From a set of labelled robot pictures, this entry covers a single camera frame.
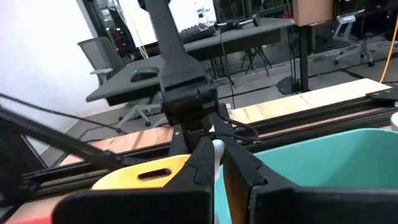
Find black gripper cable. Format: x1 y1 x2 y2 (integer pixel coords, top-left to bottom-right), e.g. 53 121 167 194
217 115 259 143

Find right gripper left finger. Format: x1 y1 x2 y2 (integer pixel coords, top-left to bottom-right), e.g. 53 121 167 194
51 136 218 224

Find grey desk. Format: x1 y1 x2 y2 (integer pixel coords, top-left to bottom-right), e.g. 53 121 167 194
85 55 200 107
183 17 295 63

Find black keyboard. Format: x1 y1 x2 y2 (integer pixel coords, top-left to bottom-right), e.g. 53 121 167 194
178 23 217 44

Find white office chair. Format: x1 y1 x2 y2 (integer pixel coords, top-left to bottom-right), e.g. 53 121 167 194
332 14 376 68

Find thin black cable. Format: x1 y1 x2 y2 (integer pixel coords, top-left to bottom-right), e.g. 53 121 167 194
0 92 125 134

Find yellow plastic bin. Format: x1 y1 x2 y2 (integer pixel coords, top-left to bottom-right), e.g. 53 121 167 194
91 154 191 190

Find wooden box on black post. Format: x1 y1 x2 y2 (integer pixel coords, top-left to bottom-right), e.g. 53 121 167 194
276 0 334 94

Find orange plastic basket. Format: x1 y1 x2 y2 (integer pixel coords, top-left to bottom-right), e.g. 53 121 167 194
4 217 53 224

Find metal handle tool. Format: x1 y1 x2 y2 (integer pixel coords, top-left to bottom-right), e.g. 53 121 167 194
214 14 261 32

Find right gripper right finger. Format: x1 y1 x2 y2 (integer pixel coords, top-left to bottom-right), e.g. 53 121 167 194
223 139 398 224

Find black computer mouse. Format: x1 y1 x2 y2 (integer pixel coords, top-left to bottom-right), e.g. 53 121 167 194
129 67 160 83

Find black tripod legs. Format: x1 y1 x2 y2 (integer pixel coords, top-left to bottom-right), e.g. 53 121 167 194
241 46 273 77

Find black equipment rack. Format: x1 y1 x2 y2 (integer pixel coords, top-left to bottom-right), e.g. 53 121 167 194
82 0 144 62

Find yellow floor cable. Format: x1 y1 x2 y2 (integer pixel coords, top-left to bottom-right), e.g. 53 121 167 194
379 23 398 84

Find teal plastic bin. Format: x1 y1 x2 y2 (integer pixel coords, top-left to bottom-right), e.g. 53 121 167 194
214 128 398 224

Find grey office chair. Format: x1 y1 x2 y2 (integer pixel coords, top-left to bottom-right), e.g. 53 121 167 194
76 36 162 128

